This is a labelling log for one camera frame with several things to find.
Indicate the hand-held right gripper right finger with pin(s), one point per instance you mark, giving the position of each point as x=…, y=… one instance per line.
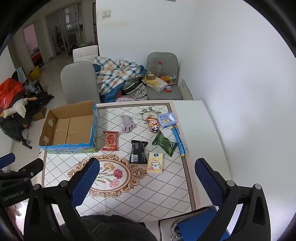
x=208, y=183

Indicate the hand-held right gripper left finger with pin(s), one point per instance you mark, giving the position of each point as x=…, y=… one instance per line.
x=85, y=183

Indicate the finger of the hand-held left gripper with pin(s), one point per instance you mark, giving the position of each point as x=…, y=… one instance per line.
x=30, y=169
x=7, y=160

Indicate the red wet wipe packet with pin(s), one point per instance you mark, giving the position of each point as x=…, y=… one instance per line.
x=110, y=140

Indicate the long blue packet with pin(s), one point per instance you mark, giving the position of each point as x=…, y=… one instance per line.
x=180, y=141

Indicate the yellow tissue pack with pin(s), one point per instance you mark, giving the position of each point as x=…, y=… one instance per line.
x=155, y=163

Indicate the green packet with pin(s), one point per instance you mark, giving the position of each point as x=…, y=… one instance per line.
x=164, y=143

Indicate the black packet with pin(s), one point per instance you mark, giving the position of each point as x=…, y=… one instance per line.
x=138, y=151

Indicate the purple sock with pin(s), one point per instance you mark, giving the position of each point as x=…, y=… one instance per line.
x=127, y=122

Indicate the blue dog tissue pack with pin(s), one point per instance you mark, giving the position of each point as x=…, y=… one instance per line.
x=167, y=120

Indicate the orange panda snack packet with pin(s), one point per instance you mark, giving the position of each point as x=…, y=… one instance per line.
x=154, y=126

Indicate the black folding stroller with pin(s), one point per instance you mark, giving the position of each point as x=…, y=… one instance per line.
x=11, y=126

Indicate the white goose plush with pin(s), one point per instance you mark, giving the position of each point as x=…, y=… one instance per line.
x=19, y=107

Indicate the small brown cardboard box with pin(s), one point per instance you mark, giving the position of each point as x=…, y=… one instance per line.
x=39, y=113

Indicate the dark fleece clothing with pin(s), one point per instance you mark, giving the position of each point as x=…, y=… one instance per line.
x=115, y=231

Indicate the red plastic bag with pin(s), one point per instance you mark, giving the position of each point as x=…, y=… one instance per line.
x=9, y=90

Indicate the blue cloth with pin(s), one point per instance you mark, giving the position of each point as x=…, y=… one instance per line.
x=111, y=95

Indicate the yellow bag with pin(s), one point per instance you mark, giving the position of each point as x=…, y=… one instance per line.
x=34, y=73

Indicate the pink cloth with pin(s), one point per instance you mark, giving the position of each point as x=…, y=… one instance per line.
x=129, y=99

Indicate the white board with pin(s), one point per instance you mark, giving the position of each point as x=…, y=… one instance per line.
x=186, y=90

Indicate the beige dining chair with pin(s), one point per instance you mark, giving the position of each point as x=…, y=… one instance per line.
x=78, y=83

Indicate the striped dark cloth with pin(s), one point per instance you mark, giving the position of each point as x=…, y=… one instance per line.
x=134, y=88

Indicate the yellow white box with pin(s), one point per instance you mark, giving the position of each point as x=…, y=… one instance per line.
x=157, y=84

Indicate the plaid blanket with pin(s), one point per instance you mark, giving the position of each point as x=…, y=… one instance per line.
x=111, y=74

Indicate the brown tape roll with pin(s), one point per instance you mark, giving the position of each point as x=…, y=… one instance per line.
x=148, y=77

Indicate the clear plastic bottle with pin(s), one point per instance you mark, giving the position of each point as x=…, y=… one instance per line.
x=158, y=69

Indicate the white chair back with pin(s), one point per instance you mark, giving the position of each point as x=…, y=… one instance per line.
x=85, y=52

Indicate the grey padded chair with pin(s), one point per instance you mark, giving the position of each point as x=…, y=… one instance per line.
x=161, y=60

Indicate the glass sliding door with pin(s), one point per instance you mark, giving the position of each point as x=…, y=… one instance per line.
x=62, y=30

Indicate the white wall switch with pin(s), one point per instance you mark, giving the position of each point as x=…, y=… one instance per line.
x=106, y=14

